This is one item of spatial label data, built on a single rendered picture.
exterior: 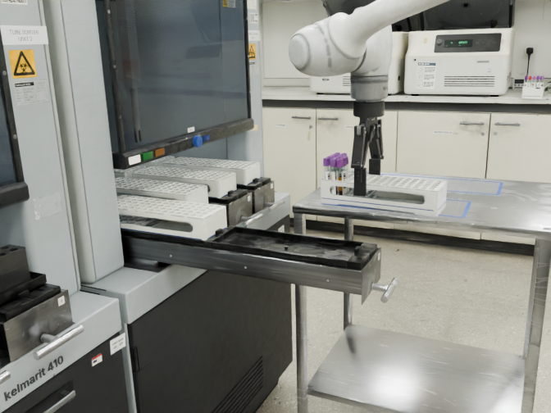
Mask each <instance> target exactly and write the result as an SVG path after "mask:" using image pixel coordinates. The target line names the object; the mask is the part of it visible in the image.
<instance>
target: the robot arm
mask: <svg viewBox="0 0 551 413"><path fill-rule="evenodd" d="M447 1H449V0H377V1H375V2H373V3H371V4H369V5H367V6H365V7H358V8H356V9H355V10H354V12H353V14H351V15H347V14H345V13H336V14H334V15H333V16H331V17H328V18H326V19H324V20H320V21H318V22H316V23H314V25H308V26H305V27H303V28H302V29H300V30H299V31H298V32H296V33H295V34H294V35H293V37H292V38H291V40H290V43H289V59H290V60H291V62H292V64H293V65H294V67H295V69H296V70H298V71H300V72H301V73H304V74H305V75H310V76H315V77H329V76H336V75H343V74H346V73H350V97H351V98H352V99H356V101H353V115H354V116H356V117H359V118H360V121H359V125H355V126H354V138H353V153H352V160H351V168H353V169H354V183H353V195H356V196H363V197H365V196H366V195H367V168H365V164H366V159H367V151H368V147H369V150H370V154H371V158H370V159H369V175H380V163H381V160H384V156H383V154H384V151H383V139H382V119H377V117H382V116H383V115H384V114H385V101H384V100H382V99H385V98H387V97H388V80H389V67H390V64H391V61H392V52H393V35H392V27H391V25H392V24H393V23H395V22H397V21H400V20H403V19H405V18H407V17H409V16H413V15H415V14H417V13H419V12H422V11H425V10H427V9H430V8H432V7H435V6H438V5H439V4H441V3H444V2H447ZM358 162H359V163H358Z"/></svg>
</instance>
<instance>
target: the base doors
mask: <svg viewBox="0 0 551 413"><path fill-rule="evenodd" d="M292 116H299V117H309V116H310V117H311V119H310V120H309V119H294V118H291V117H292ZM322 117H323V118H336V117H338V120H318V118H322ZM377 119H382V139H383V151H384V154H383V156H384V160H381V163H380V171H386V172H398V173H410V174H422V175H445V176H457V177H470V178H482V179H485V170H486V159H487V149H488V139H489V128H490V140H489V151H488V161H487V171H486V178H487V179H505V180H517V181H529V182H541V183H551V115H528V114H494V113H492V114H491V121H490V114H484V113H455V112H426V111H399V112H397V111H385V114H384V115H383V116H382V117H377ZM359 121H360V118H359V117H356V116H354V115H353V110H317V109H292V108H262V128H263V152H264V177H267V178H271V180H272V181H273V180H274V185H275V191H276V192H278V193H290V213H289V217H290V218H294V213H293V212H292V206H293V205H294V204H295V203H297V202H299V201H300V200H302V199H303V198H305V197H306V196H307V195H309V194H310V193H312V192H313V191H315V190H316V189H318V188H320V186H321V178H323V177H325V173H324V166H323V158H326V157H328V156H329V155H332V154H335V153H336V152H340V154H342V153H347V156H348V163H349V164H348V168H349V169H350V170H354V169H353V168H351V160H352V153H353V138H354V129H346V128H344V126H345V125H351V126H355V125H359ZM463 121H465V122H471V123H480V122H483V123H484V125H460V122H463ZM497 122H499V123H505V124H516V123H518V124H520V126H512V125H494V123H497ZM274 124H286V127H282V126H274ZM309 125H312V129H310V132H311V138H310V141H309V140H307V137H308V131H309ZM433 130H438V131H453V134H433ZM397 131H398V139H397ZM482 132H484V133H485V135H484V136H481V135H480V134H481V133H482ZM494 132H497V133H498V134H497V135H494ZM396 157H397V163H396ZM316 178H317V185H316ZM306 220H318V221H325V222H334V223H341V224H344V218H338V217H329V216H315V215H307V214H306ZM353 224H354V225H363V226H371V227H378V228H386V229H401V230H407V231H414V232H421V233H428V234H441V235H448V236H454V237H461V238H474V239H480V233H477V232H468V231H461V230H452V229H438V228H430V227H422V226H414V225H400V224H391V223H384V222H376V221H368V220H353ZM481 239H488V240H495V241H503V242H510V243H524V244H532V245H535V238H523V237H515V236H507V235H499V234H484V233H481Z"/></svg>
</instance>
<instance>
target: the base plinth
mask: <svg viewBox="0 0 551 413"><path fill-rule="evenodd" d="M289 220H290V227H294V218H289ZM306 229H314V230H321V231H328V232H335V233H342V234H344V224H341V223H334V222H325V221H318V220H306ZM353 234H355V235H362V236H369V237H377V238H389V239H396V240H403V241H410V242H417V243H430V244H437V245H445V246H451V247H464V248H471V249H478V250H486V251H492V252H506V253H512V254H520V255H527V256H534V250H535V245H532V244H524V243H510V242H503V241H495V240H488V239H481V238H480V239H474V238H461V237H454V236H448V235H441V234H428V233H421V232H414V231H407V230H401V229H386V228H378V227H371V226H363V225H353Z"/></svg>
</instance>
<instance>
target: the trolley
mask: <svg viewBox="0 0 551 413"><path fill-rule="evenodd" d="M380 175H385V176H394V177H404V178H414V179H431V180H440V181H447V195H446V207H445V208H444V209H443V210H442V211H441V212H440V214H439V215H438V216H422V215H415V214H414V213H407V212H400V211H387V210H379V209H372V208H365V207H358V206H345V205H333V204H325V203H321V187H320V188H318V189H316V190H315V191H313V192H312V193H310V194H309V195H307V196H306V197H305V198H303V199H302V200H300V201H299V202H297V203H295V204H294V205H293V206H292V212H293V213H294V233H295V234H305V235H306V214H307V215H315V216H329V217H338V218H344V240H351V241H353V220H368V221H376V222H384V223H391V224H400V225H414V226H422V227H430V228H438V229H452V230H461V231H468V232H477V233H484V234H499V235H507V236H515V237H523V238H535V250H534V258H533V266H532V273H531V287H530V295H529V303H528V311H527V318H526V332H525V340H524V347H523V355H522V356H520V355H516V354H512V353H506V352H498V351H494V350H490V349H484V348H480V347H472V346H467V345H462V344H458V343H450V342H445V341H441V340H436V339H432V338H423V337H419V336H414V335H410V334H401V333H397V332H392V331H388V330H383V329H375V328H371V327H366V326H361V325H356V324H352V315H353V295H352V294H351V293H344V331H343V333H342V334H341V336H340V337H339V339H338V340H337V342H336V343H335V345H334V346H333V347H332V349H331V350H330V352H329V354H328V355H327V357H326V358H325V360H324V361H323V362H322V364H321V366H320V367H319V369H318V370H317V371H316V373H315V374H314V375H313V377H312V379H311V380H310V382H309V383H308V384H307V286H302V285H297V284H295V316H296V360H297V403H298V413H308V398H307V395H312V396H315V397H321V398H325V399H328V400H331V401H335V402H341V403H344V404H348V405H351V406H357V407H361V408H364V409H368V410H371V411H377V412H380V413H533V407H534V400H535V387H536V380H537V373H538V366H539V358H540V345H541V339H542V332H543V324H544V312H545V304H546V297H547V291H548V283H549V271H550V263H551V183H541V182H529V181H517V180H505V179H482V178H470V177H457V176H445V175H422V174H410V173H398V172H386V171H381V172H380Z"/></svg>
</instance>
